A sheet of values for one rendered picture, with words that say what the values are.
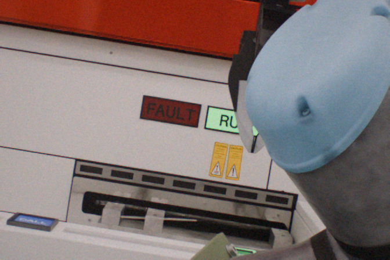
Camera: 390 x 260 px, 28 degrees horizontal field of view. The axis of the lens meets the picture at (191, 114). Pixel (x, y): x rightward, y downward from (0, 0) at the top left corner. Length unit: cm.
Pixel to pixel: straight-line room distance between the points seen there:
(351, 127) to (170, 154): 112
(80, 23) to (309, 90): 109
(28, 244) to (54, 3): 67
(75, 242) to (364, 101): 57
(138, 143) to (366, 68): 114
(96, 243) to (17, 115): 68
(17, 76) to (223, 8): 43
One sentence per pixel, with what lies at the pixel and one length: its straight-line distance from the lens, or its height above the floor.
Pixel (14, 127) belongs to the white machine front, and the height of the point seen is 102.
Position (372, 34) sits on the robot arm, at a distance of 48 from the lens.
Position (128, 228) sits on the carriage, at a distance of 148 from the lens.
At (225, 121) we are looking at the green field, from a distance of 157.
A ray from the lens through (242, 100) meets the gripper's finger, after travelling 98.
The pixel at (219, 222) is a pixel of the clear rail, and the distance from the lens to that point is 159.
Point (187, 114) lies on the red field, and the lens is 156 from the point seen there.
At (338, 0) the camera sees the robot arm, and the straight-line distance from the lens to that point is 53.
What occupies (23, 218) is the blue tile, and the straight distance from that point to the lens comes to 103.
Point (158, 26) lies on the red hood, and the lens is 152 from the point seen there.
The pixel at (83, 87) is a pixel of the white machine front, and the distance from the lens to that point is 158.
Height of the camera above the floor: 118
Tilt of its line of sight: 3 degrees down
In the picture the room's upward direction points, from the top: 9 degrees clockwise
